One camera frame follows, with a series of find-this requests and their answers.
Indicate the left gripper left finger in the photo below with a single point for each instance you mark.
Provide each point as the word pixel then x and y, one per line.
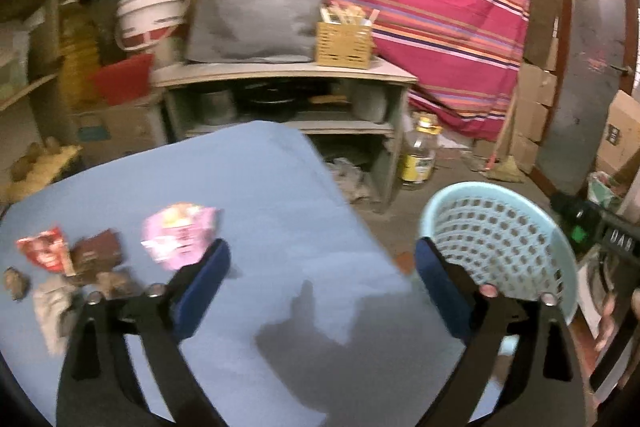
pixel 98 386

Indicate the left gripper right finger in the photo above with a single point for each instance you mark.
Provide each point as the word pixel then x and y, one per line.
pixel 544 385

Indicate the pink snack wrapper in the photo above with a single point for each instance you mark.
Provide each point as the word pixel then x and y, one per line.
pixel 179 234

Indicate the silver foil wrapper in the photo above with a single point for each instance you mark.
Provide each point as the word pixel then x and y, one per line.
pixel 58 299

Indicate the red snack wrapper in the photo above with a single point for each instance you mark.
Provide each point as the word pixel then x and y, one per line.
pixel 48 250

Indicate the person's right hand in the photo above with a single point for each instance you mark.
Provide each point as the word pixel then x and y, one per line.
pixel 607 323

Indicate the light blue laundry basket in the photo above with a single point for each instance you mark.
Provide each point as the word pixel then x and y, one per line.
pixel 475 233

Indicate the dark red square wrapper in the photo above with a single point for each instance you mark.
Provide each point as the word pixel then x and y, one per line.
pixel 99 253

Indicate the cardboard box right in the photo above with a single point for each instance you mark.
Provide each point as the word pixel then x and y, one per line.
pixel 618 152

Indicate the straw broom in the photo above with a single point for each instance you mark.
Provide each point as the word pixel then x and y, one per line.
pixel 501 165

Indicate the brown crumpled paper ball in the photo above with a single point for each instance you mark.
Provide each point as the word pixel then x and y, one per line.
pixel 16 283

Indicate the blue table cloth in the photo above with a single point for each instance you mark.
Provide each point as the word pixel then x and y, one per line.
pixel 314 325

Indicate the oil bottle on floor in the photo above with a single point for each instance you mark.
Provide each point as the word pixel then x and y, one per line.
pixel 419 152

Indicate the yellow egg carton tray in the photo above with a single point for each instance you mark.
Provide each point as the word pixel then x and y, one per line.
pixel 46 170

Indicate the cardboard box under basin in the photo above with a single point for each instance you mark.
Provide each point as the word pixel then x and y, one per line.
pixel 112 132

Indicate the red plastic basin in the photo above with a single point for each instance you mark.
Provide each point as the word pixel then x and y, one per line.
pixel 124 81

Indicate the low wooden shelf unit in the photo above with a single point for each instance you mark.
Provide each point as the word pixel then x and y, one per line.
pixel 356 113

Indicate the yellow oil jug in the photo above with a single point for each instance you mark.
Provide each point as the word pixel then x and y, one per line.
pixel 79 49

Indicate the white plastic bucket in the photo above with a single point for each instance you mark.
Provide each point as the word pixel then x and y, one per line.
pixel 156 27

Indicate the yellow utensil holder basket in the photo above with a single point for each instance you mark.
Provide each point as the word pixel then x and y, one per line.
pixel 344 36

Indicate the grey fabric cover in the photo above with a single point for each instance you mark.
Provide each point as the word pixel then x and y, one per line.
pixel 253 31

